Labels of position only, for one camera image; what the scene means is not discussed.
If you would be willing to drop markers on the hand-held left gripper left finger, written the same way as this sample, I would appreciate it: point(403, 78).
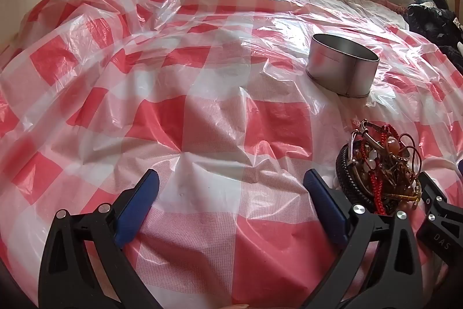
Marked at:
point(135, 211)

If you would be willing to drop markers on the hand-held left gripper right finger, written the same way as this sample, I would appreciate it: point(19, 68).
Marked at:
point(325, 207)

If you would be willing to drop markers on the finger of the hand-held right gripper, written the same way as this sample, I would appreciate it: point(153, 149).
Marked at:
point(460, 165)
point(443, 233)

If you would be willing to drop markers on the round metal tin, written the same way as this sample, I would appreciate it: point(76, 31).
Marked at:
point(336, 70)

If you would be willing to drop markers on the red checkered plastic sheet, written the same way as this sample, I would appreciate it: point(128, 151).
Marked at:
point(181, 113)

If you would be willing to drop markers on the pile of dark clothes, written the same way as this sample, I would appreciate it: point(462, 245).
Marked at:
point(430, 23)

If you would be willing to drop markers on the pink cloth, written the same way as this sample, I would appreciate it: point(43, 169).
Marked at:
point(392, 6)

